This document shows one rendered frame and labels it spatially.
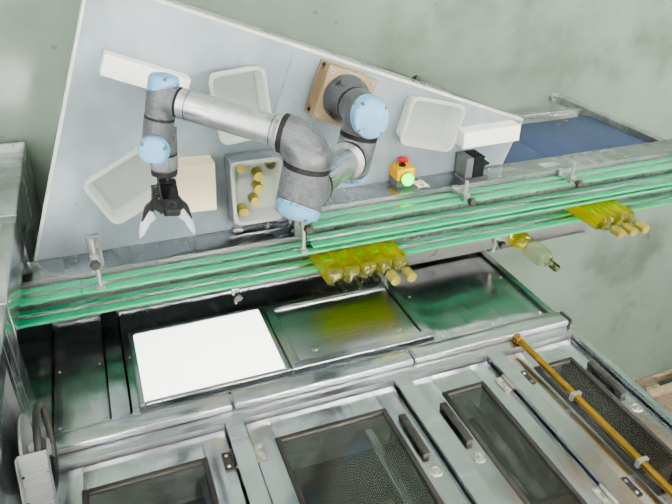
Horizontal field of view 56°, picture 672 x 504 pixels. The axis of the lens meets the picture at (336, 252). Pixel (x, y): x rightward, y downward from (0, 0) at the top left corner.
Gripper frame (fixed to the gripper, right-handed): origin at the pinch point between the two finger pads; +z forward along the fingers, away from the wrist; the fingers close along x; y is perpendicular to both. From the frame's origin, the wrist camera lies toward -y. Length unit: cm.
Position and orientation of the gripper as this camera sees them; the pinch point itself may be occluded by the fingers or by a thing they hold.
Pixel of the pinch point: (167, 238)
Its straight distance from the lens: 186.3
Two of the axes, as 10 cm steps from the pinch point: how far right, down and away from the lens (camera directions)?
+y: -3.3, -4.4, 8.3
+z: -0.8, 8.9, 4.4
